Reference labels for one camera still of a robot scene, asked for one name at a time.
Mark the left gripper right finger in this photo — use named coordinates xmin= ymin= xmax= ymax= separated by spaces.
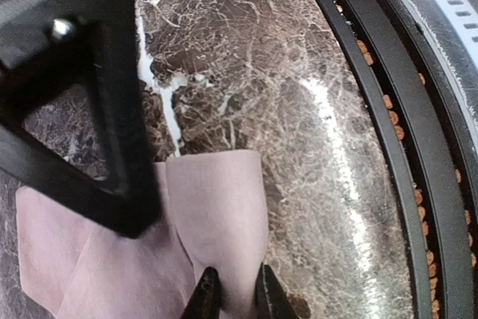
xmin=255 ymin=263 xmax=295 ymax=319

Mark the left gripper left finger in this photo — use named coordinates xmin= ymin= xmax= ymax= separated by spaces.
xmin=181 ymin=267 xmax=220 ymax=319

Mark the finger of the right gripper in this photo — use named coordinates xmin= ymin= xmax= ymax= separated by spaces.
xmin=1 ymin=0 xmax=161 ymax=238

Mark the pink white underwear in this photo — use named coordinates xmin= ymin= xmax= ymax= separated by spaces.
xmin=16 ymin=150 xmax=268 ymax=318

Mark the black front table rail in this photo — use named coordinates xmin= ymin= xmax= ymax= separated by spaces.
xmin=315 ymin=0 xmax=477 ymax=318

